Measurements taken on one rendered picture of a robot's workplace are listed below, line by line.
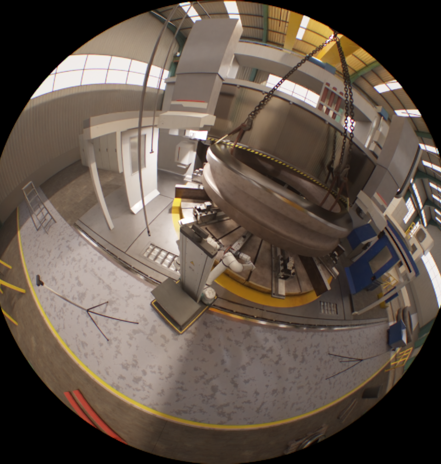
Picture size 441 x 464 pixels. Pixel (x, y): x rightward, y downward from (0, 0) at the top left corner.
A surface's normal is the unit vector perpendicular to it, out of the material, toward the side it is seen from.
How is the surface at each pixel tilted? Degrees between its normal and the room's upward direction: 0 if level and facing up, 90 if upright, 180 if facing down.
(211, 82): 90
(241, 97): 90
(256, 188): 90
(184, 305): 0
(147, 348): 0
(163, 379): 0
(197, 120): 90
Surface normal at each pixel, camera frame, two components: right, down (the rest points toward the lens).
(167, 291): 0.22, -0.68
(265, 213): -0.52, 0.52
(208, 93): -0.27, 0.65
